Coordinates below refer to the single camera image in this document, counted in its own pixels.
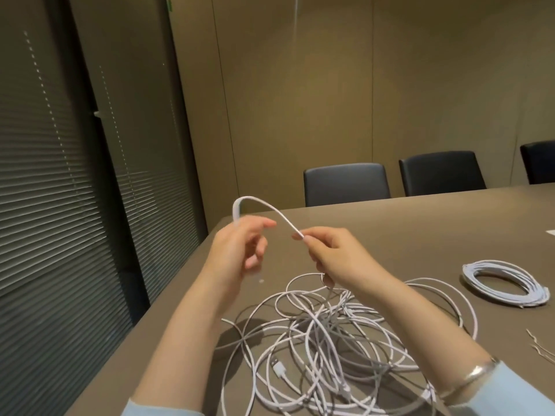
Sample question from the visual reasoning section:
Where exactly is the glass partition with grey blinds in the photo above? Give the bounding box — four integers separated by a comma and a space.
0, 0, 209, 416

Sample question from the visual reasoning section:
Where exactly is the person's left forearm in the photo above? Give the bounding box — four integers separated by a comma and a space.
121, 272, 237, 416

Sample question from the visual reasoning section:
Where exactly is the silver bracelet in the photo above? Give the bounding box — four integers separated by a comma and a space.
438, 357, 502, 402

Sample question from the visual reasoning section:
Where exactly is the dark meeting chair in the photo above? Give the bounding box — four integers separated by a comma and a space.
398, 151, 487, 197
520, 140, 555, 185
303, 163, 391, 207

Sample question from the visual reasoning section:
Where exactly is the person's right forearm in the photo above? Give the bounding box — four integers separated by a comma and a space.
364, 263, 555, 416

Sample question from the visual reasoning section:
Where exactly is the person's right hand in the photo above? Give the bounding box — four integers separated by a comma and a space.
291, 226, 387, 299

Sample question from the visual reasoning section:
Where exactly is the white cable bundle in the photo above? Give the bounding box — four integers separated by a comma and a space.
232, 195, 339, 295

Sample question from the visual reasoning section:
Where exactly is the bunch of white twist ties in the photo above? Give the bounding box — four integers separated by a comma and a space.
526, 328, 555, 365

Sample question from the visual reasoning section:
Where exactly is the pile of white cables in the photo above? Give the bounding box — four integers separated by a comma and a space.
214, 272, 480, 416

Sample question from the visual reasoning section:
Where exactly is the brown table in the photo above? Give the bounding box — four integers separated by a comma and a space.
65, 182, 555, 416

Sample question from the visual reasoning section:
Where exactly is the person's left hand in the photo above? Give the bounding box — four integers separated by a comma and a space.
203, 215, 278, 299

